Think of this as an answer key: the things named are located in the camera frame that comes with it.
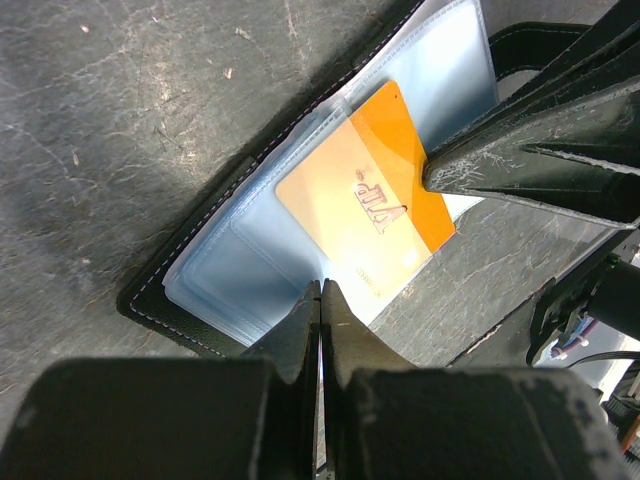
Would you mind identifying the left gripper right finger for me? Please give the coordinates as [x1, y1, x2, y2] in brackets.
[320, 280, 629, 479]

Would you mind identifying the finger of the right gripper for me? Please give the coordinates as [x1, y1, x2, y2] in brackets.
[431, 1, 639, 160]

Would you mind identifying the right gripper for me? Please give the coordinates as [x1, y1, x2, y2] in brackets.
[423, 84, 639, 366]

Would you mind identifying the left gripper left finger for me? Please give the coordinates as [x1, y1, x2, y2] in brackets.
[1, 282, 320, 479]

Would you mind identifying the black card holder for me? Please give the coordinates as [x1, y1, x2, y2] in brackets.
[115, 0, 591, 359]

